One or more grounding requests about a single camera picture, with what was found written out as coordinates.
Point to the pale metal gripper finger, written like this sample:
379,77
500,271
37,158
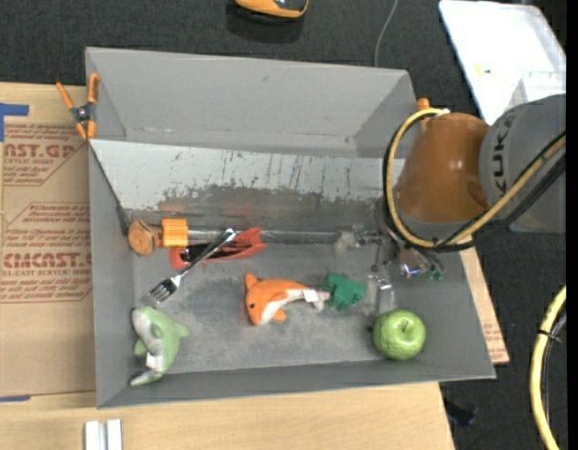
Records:
374,293
388,300

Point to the dark green toy block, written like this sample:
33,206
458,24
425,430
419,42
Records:
345,291

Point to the green apple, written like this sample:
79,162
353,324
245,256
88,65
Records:
400,335

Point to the orange and white toy dolphin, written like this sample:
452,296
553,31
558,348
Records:
270,298

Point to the grey metal bin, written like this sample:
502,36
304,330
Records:
279,345

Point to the red and black tool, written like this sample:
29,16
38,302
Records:
242,247

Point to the silver metal fork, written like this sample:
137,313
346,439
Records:
186,272

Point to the orange bar clamp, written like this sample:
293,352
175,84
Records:
174,233

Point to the green and white toy dolphin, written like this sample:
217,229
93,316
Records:
160,340

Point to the brown cardboard board, red print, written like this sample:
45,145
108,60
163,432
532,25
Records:
45,326

